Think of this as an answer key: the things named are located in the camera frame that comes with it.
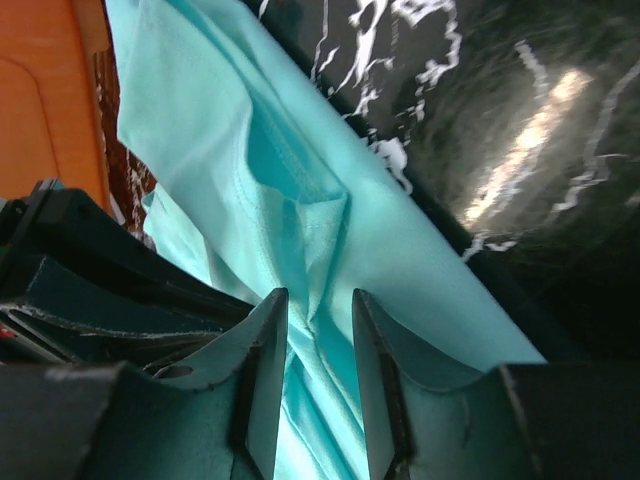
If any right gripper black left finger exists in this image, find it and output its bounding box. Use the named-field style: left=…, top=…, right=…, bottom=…
left=1, top=288, right=288, bottom=479

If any teal t shirt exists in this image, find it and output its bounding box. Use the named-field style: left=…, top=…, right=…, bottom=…
left=107, top=1, right=542, bottom=479

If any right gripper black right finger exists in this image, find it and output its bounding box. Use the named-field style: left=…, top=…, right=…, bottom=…
left=352, top=290, right=639, bottom=479

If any orange plastic laundry basket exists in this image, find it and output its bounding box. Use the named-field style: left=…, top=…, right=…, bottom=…
left=1, top=0, right=111, bottom=210

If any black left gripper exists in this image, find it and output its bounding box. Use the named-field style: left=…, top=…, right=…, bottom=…
left=1, top=180, right=252, bottom=365

